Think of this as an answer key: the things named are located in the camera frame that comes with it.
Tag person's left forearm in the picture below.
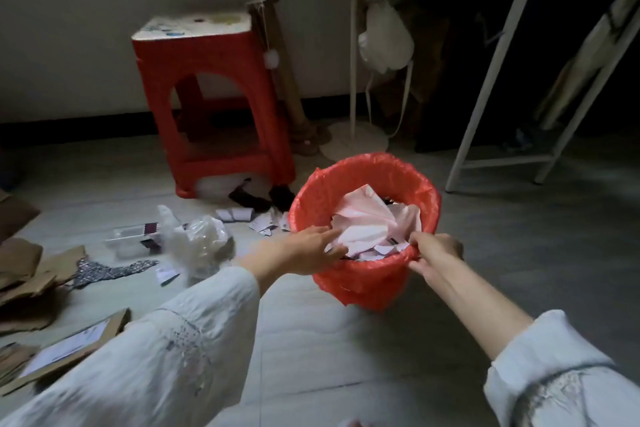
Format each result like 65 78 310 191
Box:
235 241 286 298

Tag paint-stained white board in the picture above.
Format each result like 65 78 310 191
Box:
131 11 253 41

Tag torn cardboard pieces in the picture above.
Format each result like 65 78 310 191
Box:
0 236 89 335

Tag white right sleeve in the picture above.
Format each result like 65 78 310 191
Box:
483 310 640 427

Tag black white patterned cloth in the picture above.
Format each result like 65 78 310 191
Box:
65 256 160 290

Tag red plastic stool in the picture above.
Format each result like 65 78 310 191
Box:
131 31 297 200

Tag white fan cable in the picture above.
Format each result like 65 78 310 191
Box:
365 61 415 138

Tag white round fan base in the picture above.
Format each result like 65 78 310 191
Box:
319 120 390 163

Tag clear plastic bag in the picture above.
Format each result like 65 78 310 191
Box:
157 205 236 282

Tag beige leaning roll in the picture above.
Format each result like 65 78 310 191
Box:
535 0 640 130

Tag red-lined waste basket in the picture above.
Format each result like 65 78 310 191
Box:
289 152 443 312

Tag white left sleeve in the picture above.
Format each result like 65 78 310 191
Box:
0 266 261 427

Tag small white paper scrap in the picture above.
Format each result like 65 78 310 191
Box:
155 265 182 286

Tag white sleeve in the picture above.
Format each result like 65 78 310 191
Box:
0 266 261 427
483 310 640 427

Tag small teal object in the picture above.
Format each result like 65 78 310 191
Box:
505 126 539 152

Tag person's left hand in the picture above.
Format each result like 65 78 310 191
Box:
269 225 349 276

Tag clear plastic box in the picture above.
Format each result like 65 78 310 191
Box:
105 221 163 260

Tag white fan pole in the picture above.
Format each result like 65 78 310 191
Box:
348 0 360 140

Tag person's right hand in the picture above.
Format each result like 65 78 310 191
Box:
407 231 465 288

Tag person's right forearm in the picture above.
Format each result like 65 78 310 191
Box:
427 256 533 362

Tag black mesh piece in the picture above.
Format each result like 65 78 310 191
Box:
269 183 297 210
228 177 273 210

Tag brown labelled cardboard mailer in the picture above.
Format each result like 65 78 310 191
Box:
0 308 132 398

